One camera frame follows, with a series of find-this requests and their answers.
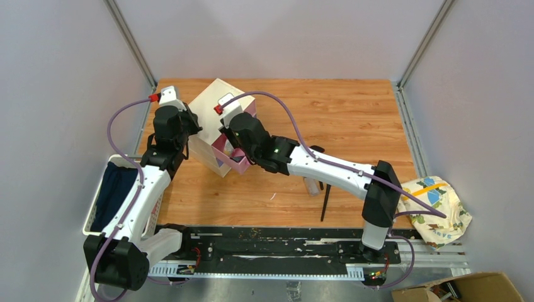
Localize pink drawer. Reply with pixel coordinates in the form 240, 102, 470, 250
212, 134, 250, 174

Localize white mini drawer cabinet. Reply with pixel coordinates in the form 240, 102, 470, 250
188, 79, 243, 177

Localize white cosmetic tube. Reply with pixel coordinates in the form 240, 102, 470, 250
223, 140, 234, 157

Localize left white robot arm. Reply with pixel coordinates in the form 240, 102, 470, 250
83, 104, 202, 293

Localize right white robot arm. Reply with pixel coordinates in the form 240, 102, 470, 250
220, 112, 401, 263

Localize thin black makeup brush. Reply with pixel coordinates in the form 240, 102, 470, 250
321, 184, 331, 222

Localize white perforated basket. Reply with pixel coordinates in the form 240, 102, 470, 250
82, 165, 171, 242

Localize dark blue cloth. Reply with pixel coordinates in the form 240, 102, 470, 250
90, 162, 138, 232

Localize small clear bottle black cap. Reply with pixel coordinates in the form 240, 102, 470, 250
303, 177, 321, 197

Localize printed cream cloth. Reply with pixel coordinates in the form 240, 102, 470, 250
397, 176, 472, 250

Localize cardboard box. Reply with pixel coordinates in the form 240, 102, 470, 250
392, 272, 524, 301

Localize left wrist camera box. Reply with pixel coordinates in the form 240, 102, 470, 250
159, 86, 186, 111

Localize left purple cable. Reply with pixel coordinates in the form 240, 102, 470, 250
89, 93, 191, 302

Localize purple cable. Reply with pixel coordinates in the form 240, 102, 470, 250
89, 93, 191, 302
213, 91, 447, 291

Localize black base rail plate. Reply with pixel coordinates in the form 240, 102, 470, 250
152, 225, 402, 286

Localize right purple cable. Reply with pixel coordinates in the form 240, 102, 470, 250
213, 91, 447, 291

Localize white slotted cable duct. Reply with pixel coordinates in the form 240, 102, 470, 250
148, 260, 366, 280

